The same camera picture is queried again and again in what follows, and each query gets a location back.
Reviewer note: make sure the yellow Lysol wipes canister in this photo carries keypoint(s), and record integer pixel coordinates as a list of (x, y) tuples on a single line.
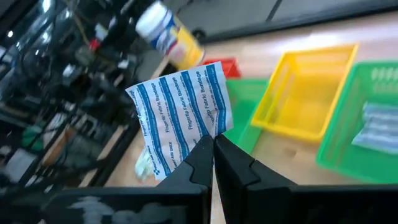
[(168, 31)]

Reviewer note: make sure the red plastic basket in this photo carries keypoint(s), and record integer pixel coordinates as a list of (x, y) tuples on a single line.
[(230, 67)]

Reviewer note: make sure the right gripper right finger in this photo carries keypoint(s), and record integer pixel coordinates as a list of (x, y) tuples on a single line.
[(236, 174)]

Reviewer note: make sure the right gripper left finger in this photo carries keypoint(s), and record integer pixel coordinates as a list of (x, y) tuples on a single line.
[(192, 174)]

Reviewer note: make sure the blue striped bandage packet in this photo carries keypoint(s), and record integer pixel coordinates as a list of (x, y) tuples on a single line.
[(379, 127), (180, 109)]

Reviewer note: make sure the green plastic basket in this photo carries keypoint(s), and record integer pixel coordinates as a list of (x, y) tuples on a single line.
[(342, 124), (242, 105)]

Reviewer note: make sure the yellow plastic basket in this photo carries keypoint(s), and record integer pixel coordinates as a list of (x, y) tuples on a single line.
[(298, 93)]

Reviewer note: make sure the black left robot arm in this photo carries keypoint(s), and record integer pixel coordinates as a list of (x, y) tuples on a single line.
[(34, 59)]

